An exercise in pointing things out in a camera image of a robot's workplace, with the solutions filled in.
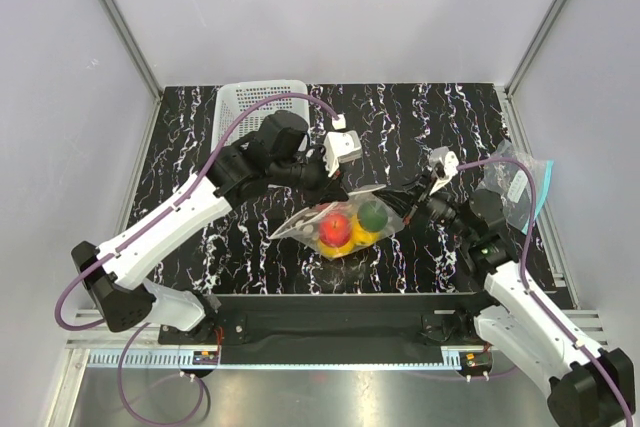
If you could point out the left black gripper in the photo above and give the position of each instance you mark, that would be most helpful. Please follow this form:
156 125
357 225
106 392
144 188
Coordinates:
328 189

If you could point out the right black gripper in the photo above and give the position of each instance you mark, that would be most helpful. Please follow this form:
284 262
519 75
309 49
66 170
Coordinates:
400 200

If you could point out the green lime fruit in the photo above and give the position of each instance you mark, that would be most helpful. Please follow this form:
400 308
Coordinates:
372 216

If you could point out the clear dotted zip bag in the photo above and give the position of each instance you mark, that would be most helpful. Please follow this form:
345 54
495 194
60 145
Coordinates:
303 225

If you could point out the red apple fruit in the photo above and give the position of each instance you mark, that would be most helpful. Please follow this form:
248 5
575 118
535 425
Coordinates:
335 229

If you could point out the yellow orange fruit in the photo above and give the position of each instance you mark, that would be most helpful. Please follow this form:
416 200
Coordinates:
360 236

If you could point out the yellow lemon fruit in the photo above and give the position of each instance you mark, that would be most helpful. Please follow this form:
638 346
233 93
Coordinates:
333 252

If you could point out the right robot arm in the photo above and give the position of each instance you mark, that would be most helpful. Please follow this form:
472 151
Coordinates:
584 384

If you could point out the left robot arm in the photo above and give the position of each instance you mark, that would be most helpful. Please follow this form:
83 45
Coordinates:
115 272

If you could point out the spare clear zip bags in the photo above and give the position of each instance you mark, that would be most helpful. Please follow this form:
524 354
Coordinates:
512 184

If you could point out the white perforated plastic basket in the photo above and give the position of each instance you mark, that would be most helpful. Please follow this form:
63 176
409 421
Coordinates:
233 99

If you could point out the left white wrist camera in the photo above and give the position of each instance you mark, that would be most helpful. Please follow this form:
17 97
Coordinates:
340 148

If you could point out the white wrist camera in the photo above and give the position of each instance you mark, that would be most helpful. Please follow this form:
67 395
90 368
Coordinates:
340 148
444 167

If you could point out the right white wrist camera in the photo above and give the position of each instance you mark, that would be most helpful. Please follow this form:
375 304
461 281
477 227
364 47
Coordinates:
444 167

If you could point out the right aluminium frame post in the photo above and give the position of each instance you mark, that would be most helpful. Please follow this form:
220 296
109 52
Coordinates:
538 40

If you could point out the aluminium frame post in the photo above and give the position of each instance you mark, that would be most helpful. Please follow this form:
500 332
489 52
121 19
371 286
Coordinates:
130 44
538 40

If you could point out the white slotted cable duct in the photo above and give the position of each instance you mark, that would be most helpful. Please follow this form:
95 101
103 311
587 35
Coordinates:
232 358

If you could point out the left aluminium frame post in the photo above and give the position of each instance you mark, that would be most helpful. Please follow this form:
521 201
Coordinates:
130 44

